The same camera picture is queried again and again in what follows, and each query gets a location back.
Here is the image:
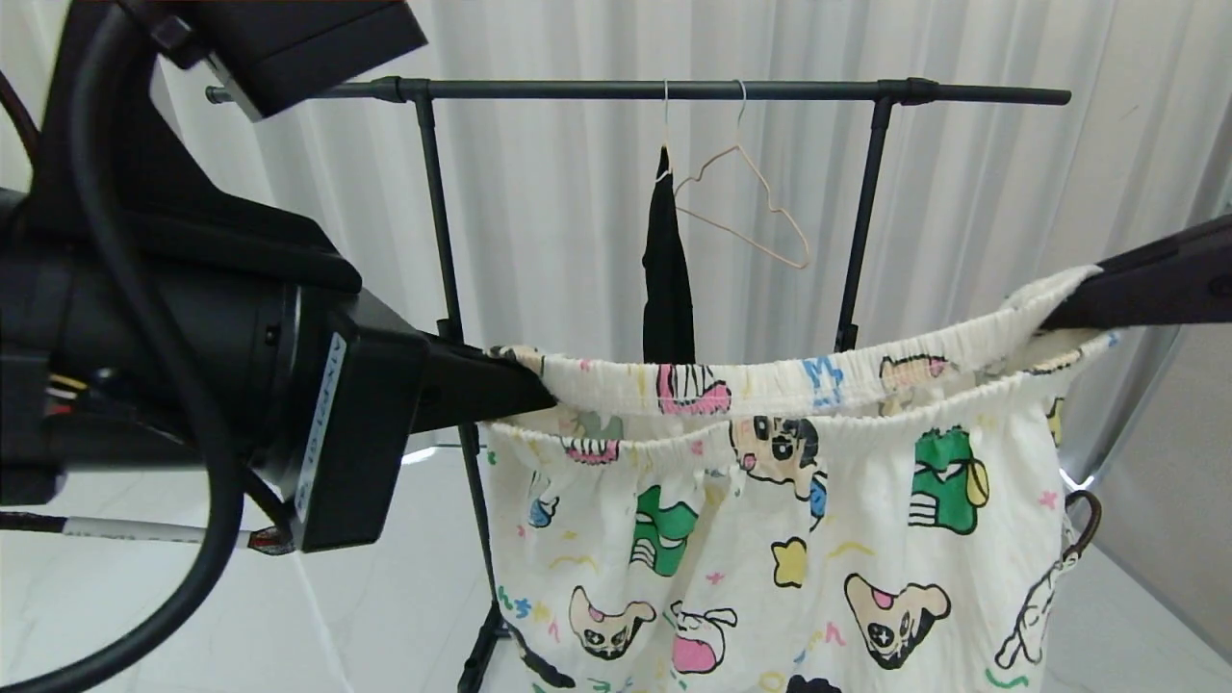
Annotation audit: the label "cream printed garment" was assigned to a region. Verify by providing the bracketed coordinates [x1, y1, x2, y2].
[478, 265, 1117, 693]

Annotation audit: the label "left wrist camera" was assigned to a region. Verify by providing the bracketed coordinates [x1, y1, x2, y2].
[29, 0, 429, 295]

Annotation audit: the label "white curtain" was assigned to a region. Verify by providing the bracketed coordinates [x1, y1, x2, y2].
[0, 0, 1232, 463]

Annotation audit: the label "pink clothes hanger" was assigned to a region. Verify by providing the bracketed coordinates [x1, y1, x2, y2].
[674, 79, 811, 270]
[657, 79, 675, 186]

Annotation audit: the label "black shorts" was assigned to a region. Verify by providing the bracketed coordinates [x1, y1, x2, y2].
[642, 144, 696, 365]

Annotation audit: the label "black clothes rack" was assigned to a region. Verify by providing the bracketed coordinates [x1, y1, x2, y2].
[205, 75, 1072, 693]

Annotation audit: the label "white laundry basket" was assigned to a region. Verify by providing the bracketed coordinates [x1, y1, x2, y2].
[1059, 472, 1104, 578]

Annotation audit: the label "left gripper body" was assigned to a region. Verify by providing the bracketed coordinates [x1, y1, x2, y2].
[0, 236, 429, 554]

